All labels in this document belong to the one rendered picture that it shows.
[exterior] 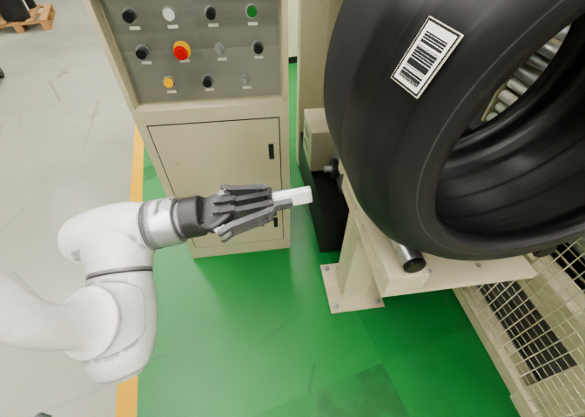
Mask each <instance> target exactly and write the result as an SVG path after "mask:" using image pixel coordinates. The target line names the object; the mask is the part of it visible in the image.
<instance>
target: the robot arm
mask: <svg viewBox="0 0 585 417"><path fill-rule="evenodd" d="M219 187H220V191H219V192H218V193H217V194H212V195H211V196H209V197H207V198H204V197H201V196H199V195H197V196H192V197H187V198H182V199H180V198H179V197H177V196H171V197H167V198H159V199H152V200H148V201H144V202H137V201H125V202H119V203H114V204H109V205H103V206H99V207H97V208H94V209H91V210H89V211H86V212H82V213H79V214H78V215H76V216H74V217H72V218H70V219H68V220H67V221H66V222H64V224H63V225H62V226H61V228H60V230H59V233H58V235H57V245H58V249H59V251H60V252H61V254H62V255H63V256H64V257H65V258H67V259H68V260H70V261H71V262H73V263H76V264H78V265H81V266H84V270H85V277H86V283H85V287H84V288H81V289H79V290H78V291H76V292H74V293H73V294H72V295H71V296H70V297H69V298H68V299H67V300H66V302H65V303H64V304H53V303H50V302H47V301H44V300H42V299H40V298H38V297H37V296H35V295H34V294H32V293H30V292H29V291H28V290H26V289H25V288H24V287H22V286H21V285H19V284H18V283H17V282H16V281H15V280H14V279H12V278H11V277H10V276H8V275H7V274H6V273H4V272H3V271H1V270H0V343H1V344H4V345H6V346H11V347H15V348H18V349H22V350H29V351H37V352H53V351H64V352H65V353H66V354H67V355H68V356H69V357H71V358H72V359H74V360H81V361H83V368H84V370H85V372H86V373H87V374H88V376H89V377H90V378H91V379H92V380H93V381H94V382H95V383H98V384H101V385H103V386H112V385H116V384H119V383H122V382H124V381H127V380H129V379H131V378H133V377H135V376H136V375H138V374H139V373H140V372H142V371H143V369H144V368H145V366H146V365H147V364H148V363H149V361H150V359H151V356H152V354H153V350H154V347H155V343H156V338H157V330H158V302H157V292H156V286H155V283H154V278H153V259H154V254H155V251H156V249H162V248H164V247H168V246H173V245H182V244H184V243H185V242H186V241H187V240H188V239H192V238H196V237H202V236H205V235H207V234H208V232H209V233H217V235H218V236H219V238H220V240H221V242H222V243H225V242H227V241H228V240H229V239H231V238H233V237H234V236H236V235H239V234H240V233H243V232H247V231H250V230H251V229H254V228H256V227H259V226H261V225H264V224H267V223H270V222H272V221H273V216H276V215H277V211H281V210H285V209H290V208H293V206H294V205H302V204H306V203H311V202H313V198H312V191H311V187H310V186H305V187H300V188H296V189H291V190H290V189H283V190H278V191H273V190H272V187H269V185H228V184H221V185H220V186H219Z"/></svg>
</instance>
